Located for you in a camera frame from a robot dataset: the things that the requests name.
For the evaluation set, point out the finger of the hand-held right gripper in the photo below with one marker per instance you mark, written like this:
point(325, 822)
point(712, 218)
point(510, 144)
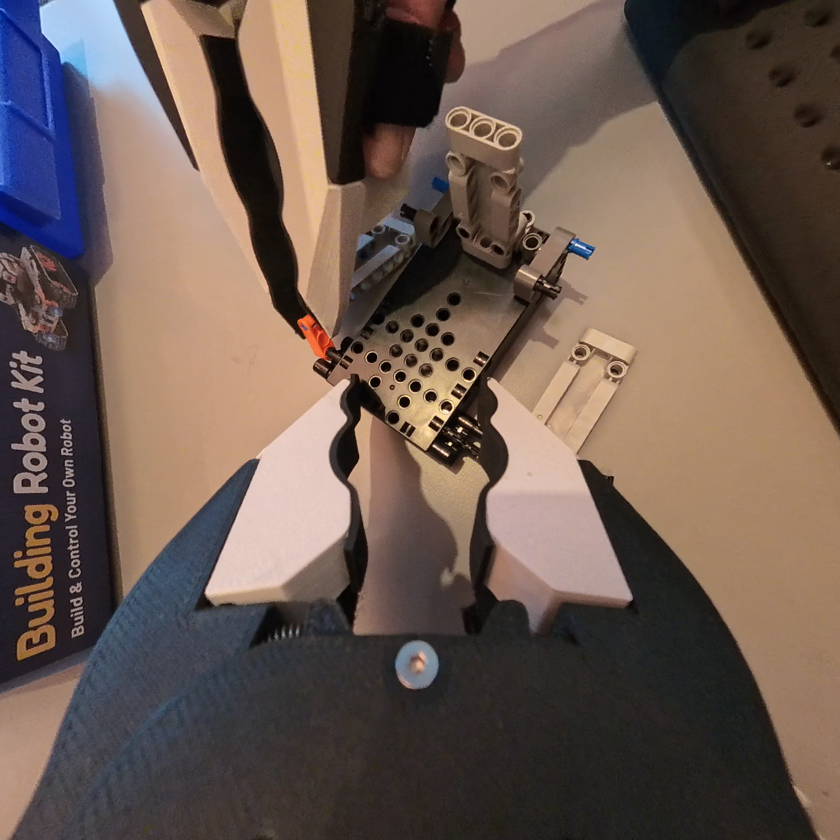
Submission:
point(302, 98)
point(184, 65)

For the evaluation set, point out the large blue plastic bin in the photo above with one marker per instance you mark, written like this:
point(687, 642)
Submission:
point(26, 131)

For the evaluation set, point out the long grey holed beam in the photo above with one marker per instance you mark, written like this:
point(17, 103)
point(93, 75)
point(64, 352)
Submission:
point(387, 244)

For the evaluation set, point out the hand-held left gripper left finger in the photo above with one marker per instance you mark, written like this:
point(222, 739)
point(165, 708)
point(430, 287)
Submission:
point(282, 525)

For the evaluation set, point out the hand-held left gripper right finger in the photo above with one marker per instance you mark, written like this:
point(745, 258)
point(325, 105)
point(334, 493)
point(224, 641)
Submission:
point(558, 525)

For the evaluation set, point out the orange pin connector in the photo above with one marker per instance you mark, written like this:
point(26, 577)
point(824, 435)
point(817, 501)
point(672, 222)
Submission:
point(315, 334)

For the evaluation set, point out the black perforated base assembly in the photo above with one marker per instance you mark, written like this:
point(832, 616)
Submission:
point(485, 295)

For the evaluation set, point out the black perforated pad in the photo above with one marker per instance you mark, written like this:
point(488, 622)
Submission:
point(754, 131)

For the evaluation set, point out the grey double beam frame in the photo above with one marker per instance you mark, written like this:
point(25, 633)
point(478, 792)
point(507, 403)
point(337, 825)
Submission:
point(590, 341)

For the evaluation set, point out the dark blue cardboard box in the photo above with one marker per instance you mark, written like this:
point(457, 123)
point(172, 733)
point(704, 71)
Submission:
point(52, 459)

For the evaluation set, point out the person's right hand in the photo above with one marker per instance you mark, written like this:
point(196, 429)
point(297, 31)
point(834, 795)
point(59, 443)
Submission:
point(387, 154)

